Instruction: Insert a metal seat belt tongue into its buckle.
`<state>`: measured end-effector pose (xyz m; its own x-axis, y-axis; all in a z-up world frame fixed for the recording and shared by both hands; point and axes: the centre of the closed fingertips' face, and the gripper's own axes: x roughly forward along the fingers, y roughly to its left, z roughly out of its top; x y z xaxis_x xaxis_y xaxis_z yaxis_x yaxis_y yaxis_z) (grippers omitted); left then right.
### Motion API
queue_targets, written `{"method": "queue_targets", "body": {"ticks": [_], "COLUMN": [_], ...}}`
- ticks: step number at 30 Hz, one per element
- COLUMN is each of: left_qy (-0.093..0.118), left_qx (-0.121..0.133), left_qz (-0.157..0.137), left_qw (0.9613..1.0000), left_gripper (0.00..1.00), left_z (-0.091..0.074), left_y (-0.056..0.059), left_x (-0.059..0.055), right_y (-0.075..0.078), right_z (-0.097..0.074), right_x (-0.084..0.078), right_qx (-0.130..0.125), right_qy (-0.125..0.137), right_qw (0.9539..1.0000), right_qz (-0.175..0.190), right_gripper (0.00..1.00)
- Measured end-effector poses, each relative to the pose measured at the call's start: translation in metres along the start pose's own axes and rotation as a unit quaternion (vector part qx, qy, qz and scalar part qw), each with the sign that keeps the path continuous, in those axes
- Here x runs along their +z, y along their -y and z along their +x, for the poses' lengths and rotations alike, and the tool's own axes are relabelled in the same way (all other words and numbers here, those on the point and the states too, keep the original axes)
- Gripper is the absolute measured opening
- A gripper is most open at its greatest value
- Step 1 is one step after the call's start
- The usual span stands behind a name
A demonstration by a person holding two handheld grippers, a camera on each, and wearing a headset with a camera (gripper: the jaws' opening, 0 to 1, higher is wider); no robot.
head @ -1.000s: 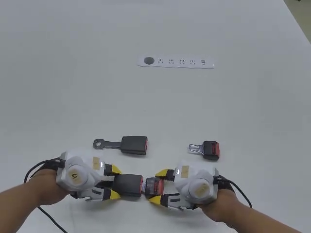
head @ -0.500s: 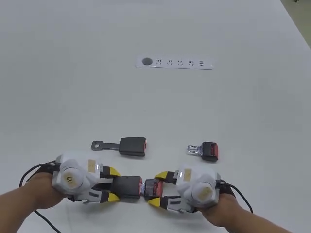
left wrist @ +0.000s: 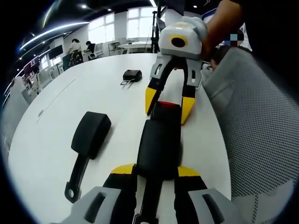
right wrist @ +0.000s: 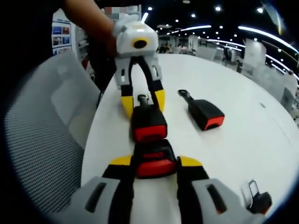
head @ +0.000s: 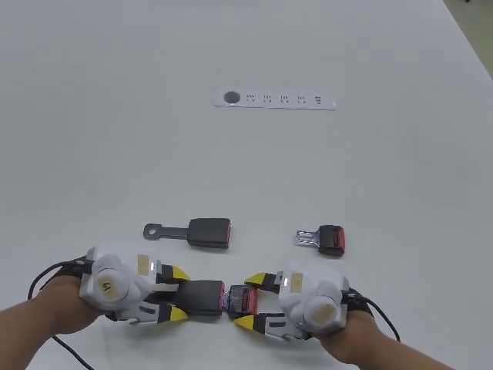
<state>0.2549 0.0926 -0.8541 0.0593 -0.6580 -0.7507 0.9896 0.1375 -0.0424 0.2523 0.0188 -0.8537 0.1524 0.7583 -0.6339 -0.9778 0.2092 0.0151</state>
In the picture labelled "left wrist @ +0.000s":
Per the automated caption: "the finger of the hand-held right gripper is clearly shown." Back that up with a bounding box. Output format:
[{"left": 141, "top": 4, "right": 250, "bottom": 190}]
[
  {"left": 180, "top": 58, "right": 203, "bottom": 126},
  {"left": 144, "top": 54, "right": 175, "bottom": 116}
]

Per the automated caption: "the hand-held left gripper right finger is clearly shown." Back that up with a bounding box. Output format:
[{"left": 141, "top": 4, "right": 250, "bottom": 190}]
[{"left": 171, "top": 166, "right": 237, "bottom": 224}]

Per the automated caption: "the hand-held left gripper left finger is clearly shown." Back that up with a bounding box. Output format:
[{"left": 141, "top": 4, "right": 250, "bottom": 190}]
[{"left": 56, "top": 163, "right": 138, "bottom": 224}]

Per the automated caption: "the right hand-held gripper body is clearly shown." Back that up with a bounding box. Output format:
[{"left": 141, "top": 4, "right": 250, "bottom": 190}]
[{"left": 158, "top": 15, "right": 208, "bottom": 61}]

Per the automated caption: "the metal seat belt tongue black head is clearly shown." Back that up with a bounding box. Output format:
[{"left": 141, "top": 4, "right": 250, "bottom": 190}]
[{"left": 120, "top": 69, "right": 143, "bottom": 90}]

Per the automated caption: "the black seat belt buckle red button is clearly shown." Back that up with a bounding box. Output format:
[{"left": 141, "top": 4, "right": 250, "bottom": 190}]
[{"left": 132, "top": 101, "right": 185, "bottom": 224}]

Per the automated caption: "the person's right forearm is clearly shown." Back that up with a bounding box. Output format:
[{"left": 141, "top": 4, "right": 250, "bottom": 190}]
[{"left": 201, "top": 0, "right": 246, "bottom": 60}]

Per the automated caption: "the black tripod stand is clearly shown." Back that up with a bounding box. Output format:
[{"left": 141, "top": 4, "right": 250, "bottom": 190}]
[{"left": 150, "top": 0, "right": 169, "bottom": 55}]

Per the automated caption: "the white office desk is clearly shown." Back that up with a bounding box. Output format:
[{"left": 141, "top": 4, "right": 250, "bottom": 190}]
[{"left": 118, "top": 41, "right": 155, "bottom": 55}]

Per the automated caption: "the grey mesh office chair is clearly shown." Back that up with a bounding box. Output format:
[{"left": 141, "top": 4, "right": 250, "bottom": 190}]
[{"left": 201, "top": 46, "right": 299, "bottom": 224}]

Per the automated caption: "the person's body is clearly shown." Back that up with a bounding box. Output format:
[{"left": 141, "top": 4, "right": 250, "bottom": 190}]
[{"left": 240, "top": 0, "right": 299, "bottom": 77}]

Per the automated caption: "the black monitor screen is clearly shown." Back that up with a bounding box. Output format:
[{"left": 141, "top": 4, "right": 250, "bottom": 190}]
[{"left": 47, "top": 45, "right": 64, "bottom": 59}]

